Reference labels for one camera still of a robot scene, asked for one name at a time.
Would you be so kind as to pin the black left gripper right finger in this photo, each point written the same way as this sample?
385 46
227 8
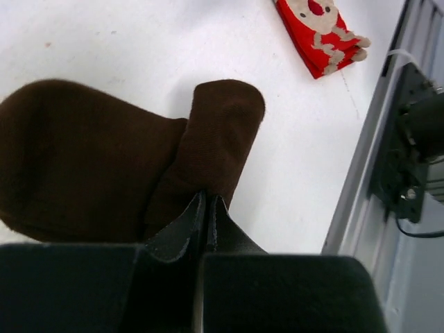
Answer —
246 289

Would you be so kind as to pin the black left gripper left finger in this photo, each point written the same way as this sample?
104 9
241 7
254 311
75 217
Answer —
105 287

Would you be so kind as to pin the dark brown striped sock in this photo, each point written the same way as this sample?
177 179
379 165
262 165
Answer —
79 165

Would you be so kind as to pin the aluminium frame rail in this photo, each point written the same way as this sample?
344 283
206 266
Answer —
404 259

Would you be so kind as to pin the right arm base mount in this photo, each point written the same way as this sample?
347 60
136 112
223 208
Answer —
411 141

